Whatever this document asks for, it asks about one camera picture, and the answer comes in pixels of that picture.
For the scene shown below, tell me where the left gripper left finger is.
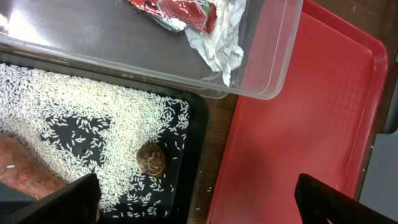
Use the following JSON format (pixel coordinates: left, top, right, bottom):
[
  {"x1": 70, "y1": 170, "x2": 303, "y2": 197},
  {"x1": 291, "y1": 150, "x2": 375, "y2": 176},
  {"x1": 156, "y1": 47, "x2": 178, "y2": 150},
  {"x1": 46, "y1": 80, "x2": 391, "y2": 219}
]
[{"x1": 1, "y1": 174, "x2": 101, "y2": 224}]

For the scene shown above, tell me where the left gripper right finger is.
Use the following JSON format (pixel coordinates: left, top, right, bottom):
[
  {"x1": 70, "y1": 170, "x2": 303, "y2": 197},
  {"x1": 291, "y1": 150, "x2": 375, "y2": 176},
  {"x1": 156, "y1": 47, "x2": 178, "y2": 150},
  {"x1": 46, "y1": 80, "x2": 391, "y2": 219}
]
[{"x1": 294, "y1": 174, "x2": 397, "y2": 224}]

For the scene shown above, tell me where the orange carrot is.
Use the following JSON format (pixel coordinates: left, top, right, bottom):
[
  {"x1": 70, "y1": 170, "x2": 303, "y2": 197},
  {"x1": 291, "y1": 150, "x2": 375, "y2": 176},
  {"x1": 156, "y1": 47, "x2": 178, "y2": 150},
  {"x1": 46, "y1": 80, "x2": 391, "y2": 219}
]
[{"x1": 1, "y1": 134, "x2": 67, "y2": 200}]

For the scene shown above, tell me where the white rice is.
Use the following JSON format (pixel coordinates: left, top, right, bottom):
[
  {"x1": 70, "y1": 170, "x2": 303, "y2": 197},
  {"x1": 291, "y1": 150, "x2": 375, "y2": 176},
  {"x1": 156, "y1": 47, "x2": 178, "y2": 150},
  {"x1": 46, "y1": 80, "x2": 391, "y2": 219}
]
[{"x1": 1, "y1": 63, "x2": 189, "y2": 219}]

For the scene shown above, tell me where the brown mushroom piece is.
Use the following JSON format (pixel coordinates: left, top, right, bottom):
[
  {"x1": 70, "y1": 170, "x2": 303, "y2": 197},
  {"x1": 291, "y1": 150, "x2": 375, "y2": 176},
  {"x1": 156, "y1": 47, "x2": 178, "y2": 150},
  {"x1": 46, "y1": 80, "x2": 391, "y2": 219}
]
[{"x1": 136, "y1": 142, "x2": 166, "y2": 179}]

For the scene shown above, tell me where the white napkin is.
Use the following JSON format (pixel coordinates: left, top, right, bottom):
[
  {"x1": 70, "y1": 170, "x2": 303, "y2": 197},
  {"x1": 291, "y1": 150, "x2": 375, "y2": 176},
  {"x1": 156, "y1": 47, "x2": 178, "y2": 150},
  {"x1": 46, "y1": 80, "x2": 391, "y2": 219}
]
[{"x1": 185, "y1": 0, "x2": 246, "y2": 86}]

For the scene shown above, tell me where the red snack wrapper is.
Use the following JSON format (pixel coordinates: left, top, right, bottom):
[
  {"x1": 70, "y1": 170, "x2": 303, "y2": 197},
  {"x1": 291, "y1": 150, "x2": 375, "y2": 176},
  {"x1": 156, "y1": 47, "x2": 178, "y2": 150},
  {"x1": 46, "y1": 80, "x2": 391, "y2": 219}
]
[{"x1": 127, "y1": 0, "x2": 217, "y2": 34}]

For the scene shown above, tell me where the red serving tray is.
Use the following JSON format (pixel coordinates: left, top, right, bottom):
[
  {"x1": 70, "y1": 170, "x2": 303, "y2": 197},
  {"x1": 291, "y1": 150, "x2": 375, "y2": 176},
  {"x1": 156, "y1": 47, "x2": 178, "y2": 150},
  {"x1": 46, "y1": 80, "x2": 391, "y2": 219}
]
[{"x1": 207, "y1": 1, "x2": 389, "y2": 224}]

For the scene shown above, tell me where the black tray bin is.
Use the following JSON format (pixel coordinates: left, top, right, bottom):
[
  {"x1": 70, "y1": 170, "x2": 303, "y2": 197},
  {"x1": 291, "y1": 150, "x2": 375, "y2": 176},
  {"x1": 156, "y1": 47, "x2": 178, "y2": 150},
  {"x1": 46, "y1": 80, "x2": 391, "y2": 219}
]
[{"x1": 1, "y1": 52, "x2": 208, "y2": 224}]

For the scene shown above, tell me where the clear plastic bin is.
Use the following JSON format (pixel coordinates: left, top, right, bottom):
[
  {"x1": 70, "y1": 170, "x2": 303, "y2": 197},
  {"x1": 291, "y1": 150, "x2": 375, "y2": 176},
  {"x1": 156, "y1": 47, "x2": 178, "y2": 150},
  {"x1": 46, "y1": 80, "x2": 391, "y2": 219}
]
[{"x1": 1, "y1": 0, "x2": 303, "y2": 100}]

